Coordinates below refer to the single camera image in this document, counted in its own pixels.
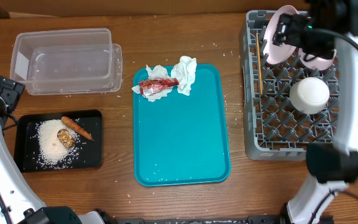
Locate large pink plate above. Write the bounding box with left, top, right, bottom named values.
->
left=263, top=5, right=298, bottom=65

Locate small pink bowl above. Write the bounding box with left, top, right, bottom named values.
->
left=298, top=49, right=337, bottom=71

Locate wooden chopstick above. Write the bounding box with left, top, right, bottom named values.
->
left=255, top=32, right=263, bottom=96

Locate pale green bowl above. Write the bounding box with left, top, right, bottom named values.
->
left=289, top=77, right=329, bottom=114

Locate red snack wrapper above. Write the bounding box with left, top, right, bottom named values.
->
left=139, top=78, right=179, bottom=96

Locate orange carrot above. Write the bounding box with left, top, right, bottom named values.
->
left=61, top=116, right=93, bottom=141

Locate brown walnut food scrap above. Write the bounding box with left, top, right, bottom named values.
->
left=57, top=129, right=75, bottom=149

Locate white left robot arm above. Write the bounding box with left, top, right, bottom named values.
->
left=0, top=76, right=105, bottom=224

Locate grey dishwasher rack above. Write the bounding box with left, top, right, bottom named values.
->
left=239, top=10, right=339, bottom=161

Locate crumpled white tissue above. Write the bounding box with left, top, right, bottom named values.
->
left=170, top=55, right=197, bottom=96
left=132, top=65, right=174, bottom=102

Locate teal plastic tray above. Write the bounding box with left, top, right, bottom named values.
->
left=133, top=63, right=231, bottom=187

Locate clear plastic bin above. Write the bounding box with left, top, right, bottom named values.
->
left=10, top=28, right=123, bottom=95

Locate black tray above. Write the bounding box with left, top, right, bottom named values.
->
left=14, top=110, right=103, bottom=172

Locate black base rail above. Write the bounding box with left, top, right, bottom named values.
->
left=95, top=209, right=290, bottom=224

